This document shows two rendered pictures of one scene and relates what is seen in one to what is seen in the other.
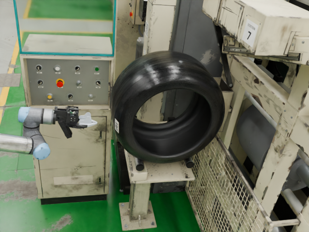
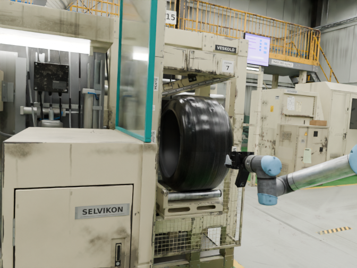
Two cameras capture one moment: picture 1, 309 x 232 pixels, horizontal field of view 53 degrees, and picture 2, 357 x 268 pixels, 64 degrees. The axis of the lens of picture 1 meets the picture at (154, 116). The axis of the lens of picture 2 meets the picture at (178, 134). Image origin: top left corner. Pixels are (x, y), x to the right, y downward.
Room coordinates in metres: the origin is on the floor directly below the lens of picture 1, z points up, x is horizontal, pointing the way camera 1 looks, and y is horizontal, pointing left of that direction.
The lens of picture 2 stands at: (1.70, 1.67, 1.36)
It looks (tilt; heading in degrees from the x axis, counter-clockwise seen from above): 4 degrees down; 264
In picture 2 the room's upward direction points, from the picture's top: 3 degrees clockwise
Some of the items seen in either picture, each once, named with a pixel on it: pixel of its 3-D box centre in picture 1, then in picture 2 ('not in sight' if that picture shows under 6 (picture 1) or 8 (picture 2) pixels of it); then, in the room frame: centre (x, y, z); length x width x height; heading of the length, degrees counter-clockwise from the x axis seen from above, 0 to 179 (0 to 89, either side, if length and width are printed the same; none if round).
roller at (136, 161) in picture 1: (135, 147); (193, 194); (1.42, 0.09, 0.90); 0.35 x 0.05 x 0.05; 15
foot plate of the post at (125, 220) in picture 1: (137, 213); not in sight; (1.70, 0.04, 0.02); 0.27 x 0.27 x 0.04; 15
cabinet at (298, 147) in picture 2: not in sight; (300, 154); (-1.56, -4.00, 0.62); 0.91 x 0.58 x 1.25; 19
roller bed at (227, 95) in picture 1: (211, 104); not in sight; (1.77, -0.36, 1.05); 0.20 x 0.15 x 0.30; 15
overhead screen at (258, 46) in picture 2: not in sight; (256, 50); (-0.27, -3.60, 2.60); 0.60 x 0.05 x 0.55; 19
